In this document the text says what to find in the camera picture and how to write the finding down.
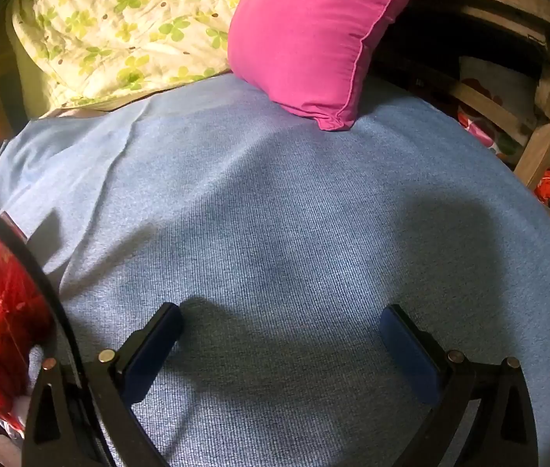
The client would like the green floral quilt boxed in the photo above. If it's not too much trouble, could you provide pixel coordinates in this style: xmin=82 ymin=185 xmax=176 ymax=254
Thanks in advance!
xmin=9 ymin=0 xmax=251 ymax=108

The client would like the black cable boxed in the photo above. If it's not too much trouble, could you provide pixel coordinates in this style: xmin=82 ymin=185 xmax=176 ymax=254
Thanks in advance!
xmin=0 ymin=195 xmax=86 ymax=375

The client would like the blue blanket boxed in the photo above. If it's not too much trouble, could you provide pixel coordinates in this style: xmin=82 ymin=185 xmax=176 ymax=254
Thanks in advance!
xmin=0 ymin=75 xmax=550 ymax=467

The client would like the pink pillow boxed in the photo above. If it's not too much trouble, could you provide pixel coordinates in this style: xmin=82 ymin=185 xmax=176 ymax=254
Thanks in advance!
xmin=227 ymin=0 xmax=431 ymax=132

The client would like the white red printed bag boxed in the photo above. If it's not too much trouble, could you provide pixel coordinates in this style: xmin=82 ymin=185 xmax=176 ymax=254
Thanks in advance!
xmin=457 ymin=56 xmax=538 ymax=127

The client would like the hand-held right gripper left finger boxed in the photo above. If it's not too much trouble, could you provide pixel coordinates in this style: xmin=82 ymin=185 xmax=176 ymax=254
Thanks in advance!
xmin=22 ymin=302 xmax=185 ymax=467

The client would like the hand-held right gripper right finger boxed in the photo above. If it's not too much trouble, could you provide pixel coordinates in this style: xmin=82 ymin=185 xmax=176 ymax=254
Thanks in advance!
xmin=378 ymin=304 xmax=541 ymax=467

